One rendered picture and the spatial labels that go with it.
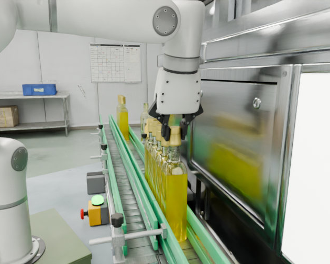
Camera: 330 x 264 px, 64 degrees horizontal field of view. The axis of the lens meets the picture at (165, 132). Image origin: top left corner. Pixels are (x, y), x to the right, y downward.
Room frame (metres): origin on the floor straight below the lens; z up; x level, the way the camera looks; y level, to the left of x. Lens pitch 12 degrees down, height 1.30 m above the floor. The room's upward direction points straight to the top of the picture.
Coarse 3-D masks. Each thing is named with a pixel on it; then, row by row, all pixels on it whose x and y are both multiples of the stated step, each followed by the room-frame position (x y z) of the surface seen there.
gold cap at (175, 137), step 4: (172, 128) 0.61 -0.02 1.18; (176, 128) 0.61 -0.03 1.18; (180, 128) 0.62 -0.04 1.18; (172, 132) 0.61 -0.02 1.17; (176, 132) 0.61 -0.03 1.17; (180, 132) 0.62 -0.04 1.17; (172, 136) 0.61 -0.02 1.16; (176, 136) 0.61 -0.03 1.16; (180, 136) 0.62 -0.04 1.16; (172, 140) 0.61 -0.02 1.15; (176, 140) 0.61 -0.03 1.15; (180, 140) 0.62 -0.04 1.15; (168, 144) 0.61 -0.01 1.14; (172, 144) 0.61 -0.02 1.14; (176, 144) 0.61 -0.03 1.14; (180, 144) 0.62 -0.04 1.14
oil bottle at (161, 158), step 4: (160, 156) 0.67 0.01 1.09; (164, 156) 0.67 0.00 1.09; (156, 160) 0.69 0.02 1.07; (160, 160) 0.66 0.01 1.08; (164, 160) 0.65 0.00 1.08; (156, 164) 0.68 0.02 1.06; (160, 164) 0.65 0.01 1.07; (156, 168) 0.68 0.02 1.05; (160, 168) 0.65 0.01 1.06; (156, 172) 0.68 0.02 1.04; (160, 172) 0.65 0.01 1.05; (156, 176) 0.69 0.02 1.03; (160, 176) 0.65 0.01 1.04; (156, 180) 0.69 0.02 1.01; (160, 180) 0.65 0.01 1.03; (156, 184) 0.69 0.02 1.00; (160, 184) 0.65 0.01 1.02; (156, 188) 0.69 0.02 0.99; (160, 188) 0.65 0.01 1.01; (156, 192) 0.69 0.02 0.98; (160, 192) 0.65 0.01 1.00; (156, 196) 0.69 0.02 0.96; (160, 196) 0.65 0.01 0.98; (160, 200) 0.65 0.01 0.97; (160, 204) 0.65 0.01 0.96
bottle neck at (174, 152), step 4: (172, 148) 0.61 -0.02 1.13; (176, 148) 0.61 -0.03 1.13; (168, 152) 0.62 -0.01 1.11; (172, 152) 0.61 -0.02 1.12; (176, 152) 0.61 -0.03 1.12; (168, 156) 0.62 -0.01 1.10; (172, 156) 0.61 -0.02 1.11; (176, 156) 0.61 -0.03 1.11; (168, 160) 0.62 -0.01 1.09; (172, 160) 0.61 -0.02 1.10; (176, 160) 0.61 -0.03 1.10
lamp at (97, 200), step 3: (96, 195) 0.92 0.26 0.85; (99, 195) 0.92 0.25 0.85; (93, 198) 0.90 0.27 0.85; (96, 198) 0.90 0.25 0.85; (99, 198) 0.90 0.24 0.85; (102, 198) 0.91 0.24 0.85; (93, 201) 0.89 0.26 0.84; (96, 201) 0.89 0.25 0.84; (99, 201) 0.89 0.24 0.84; (102, 201) 0.90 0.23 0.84; (93, 204) 0.89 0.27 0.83; (96, 204) 0.89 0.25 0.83; (99, 204) 0.89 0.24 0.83; (102, 204) 0.90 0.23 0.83
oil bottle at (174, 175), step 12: (168, 168) 0.60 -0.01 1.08; (180, 168) 0.60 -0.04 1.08; (168, 180) 0.59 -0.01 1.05; (180, 180) 0.60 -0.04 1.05; (168, 192) 0.59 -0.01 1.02; (180, 192) 0.60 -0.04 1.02; (168, 204) 0.59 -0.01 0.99; (180, 204) 0.60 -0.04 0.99; (168, 216) 0.59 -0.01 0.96; (180, 216) 0.60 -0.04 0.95; (180, 228) 0.60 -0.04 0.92; (180, 240) 0.60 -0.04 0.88
